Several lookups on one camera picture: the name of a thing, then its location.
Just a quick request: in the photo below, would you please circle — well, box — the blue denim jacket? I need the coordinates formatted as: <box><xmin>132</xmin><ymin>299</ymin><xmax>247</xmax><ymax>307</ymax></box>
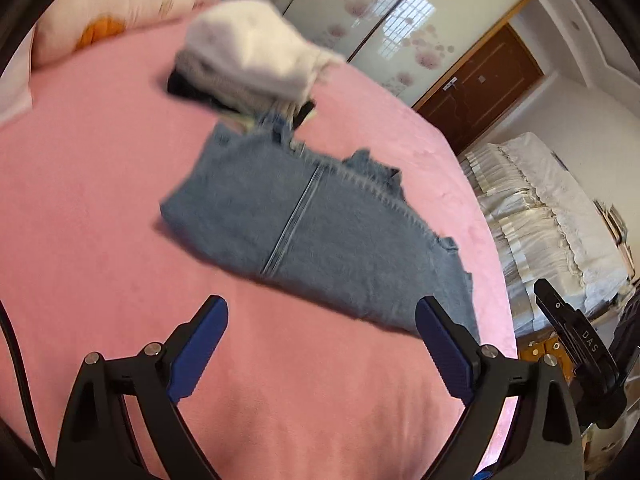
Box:
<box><xmin>160</xmin><ymin>114</ymin><xmax>478</xmax><ymax>333</ymax></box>

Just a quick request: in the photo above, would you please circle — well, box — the stack of folded clothes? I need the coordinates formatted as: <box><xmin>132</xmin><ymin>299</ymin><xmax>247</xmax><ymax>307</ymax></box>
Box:
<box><xmin>166</xmin><ymin>0</ymin><xmax>345</xmax><ymax>128</ymax></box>

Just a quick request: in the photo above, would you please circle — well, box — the pink bed blanket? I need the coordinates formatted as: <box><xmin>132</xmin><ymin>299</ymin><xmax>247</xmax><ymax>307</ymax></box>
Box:
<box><xmin>0</xmin><ymin>16</ymin><xmax>519</xmax><ymax>480</ymax></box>

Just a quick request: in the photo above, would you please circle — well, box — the cream cloth-covered furniture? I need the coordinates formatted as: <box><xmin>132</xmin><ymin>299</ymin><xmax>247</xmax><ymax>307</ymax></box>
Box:
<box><xmin>461</xmin><ymin>132</ymin><xmax>631</xmax><ymax>337</ymax></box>

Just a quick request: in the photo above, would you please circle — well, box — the brown wooden door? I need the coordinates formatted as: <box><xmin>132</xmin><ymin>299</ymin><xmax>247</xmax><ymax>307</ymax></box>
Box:
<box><xmin>418</xmin><ymin>25</ymin><xmax>544</xmax><ymax>155</ymax></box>

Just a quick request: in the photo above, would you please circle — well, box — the floral sliding wardrobe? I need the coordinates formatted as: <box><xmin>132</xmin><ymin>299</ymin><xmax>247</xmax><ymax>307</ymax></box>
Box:
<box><xmin>270</xmin><ymin>0</ymin><xmax>527</xmax><ymax>105</ymax></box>

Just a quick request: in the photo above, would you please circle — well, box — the pink pillow orange print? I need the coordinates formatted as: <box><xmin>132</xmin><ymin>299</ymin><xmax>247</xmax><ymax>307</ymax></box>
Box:
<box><xmin>32</xmin><ymin>0</ymin><xmax>196</xmax><ymax>67</ymax></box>

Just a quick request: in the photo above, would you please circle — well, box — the black cable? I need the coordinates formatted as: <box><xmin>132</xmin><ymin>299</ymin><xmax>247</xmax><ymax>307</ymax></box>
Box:
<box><xmin>0</xmin><ymin>299</ymin><xmax>57</xmax><ymax>480</ymax></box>

